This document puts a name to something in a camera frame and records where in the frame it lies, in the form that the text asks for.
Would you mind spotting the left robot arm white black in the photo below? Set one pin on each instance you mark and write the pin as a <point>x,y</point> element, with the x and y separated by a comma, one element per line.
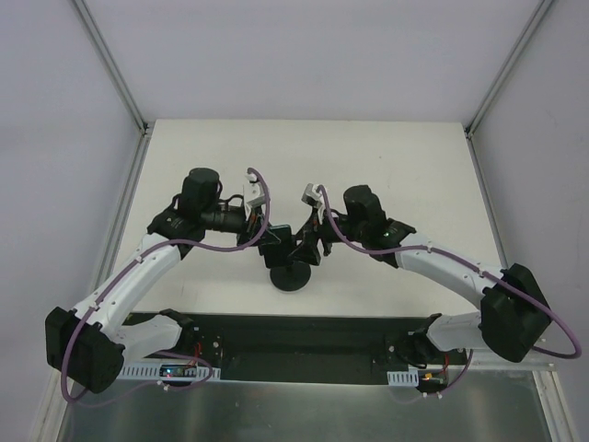
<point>90,343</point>

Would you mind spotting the right white cable duct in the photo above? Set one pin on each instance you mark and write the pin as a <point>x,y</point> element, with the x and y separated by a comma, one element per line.
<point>404,379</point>

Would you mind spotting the black smartphone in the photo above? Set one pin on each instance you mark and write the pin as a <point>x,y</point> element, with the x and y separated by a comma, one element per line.
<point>279,256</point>

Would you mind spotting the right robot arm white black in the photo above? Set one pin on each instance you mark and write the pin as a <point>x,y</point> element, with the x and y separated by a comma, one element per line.
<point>511,312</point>

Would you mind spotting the left aluminium corner post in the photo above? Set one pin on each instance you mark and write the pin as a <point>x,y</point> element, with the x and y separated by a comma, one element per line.
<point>110,65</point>

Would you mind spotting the left white cable duct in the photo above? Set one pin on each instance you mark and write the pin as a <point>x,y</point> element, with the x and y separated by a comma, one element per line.
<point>168,372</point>

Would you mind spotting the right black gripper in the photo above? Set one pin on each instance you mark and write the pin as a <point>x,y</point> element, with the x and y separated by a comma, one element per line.
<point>322,231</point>

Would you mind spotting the white cable duct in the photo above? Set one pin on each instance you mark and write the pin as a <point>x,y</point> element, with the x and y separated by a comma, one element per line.
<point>168,372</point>
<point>404,379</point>

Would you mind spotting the black phone stand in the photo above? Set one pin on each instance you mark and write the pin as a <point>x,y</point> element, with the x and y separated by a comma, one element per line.
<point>292,277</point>

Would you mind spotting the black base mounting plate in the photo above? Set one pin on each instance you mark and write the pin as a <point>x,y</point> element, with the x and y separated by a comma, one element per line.
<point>311,349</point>

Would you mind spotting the aluminium corner post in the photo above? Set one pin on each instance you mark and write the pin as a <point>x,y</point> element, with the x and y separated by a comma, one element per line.
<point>523,40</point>
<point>110,65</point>

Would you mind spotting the right aluminium corner post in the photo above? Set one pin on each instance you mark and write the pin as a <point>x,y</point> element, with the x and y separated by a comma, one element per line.
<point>523,40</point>

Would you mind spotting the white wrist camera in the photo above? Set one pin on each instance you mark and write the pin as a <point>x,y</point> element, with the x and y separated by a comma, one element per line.
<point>313,197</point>
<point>255,193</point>

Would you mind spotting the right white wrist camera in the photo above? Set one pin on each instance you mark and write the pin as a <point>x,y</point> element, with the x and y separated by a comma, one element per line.
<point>313,197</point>

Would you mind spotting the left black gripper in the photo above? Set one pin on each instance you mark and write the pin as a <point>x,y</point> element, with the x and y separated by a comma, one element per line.
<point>256,230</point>

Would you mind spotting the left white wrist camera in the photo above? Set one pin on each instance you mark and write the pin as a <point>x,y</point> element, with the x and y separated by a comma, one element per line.
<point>255,193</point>

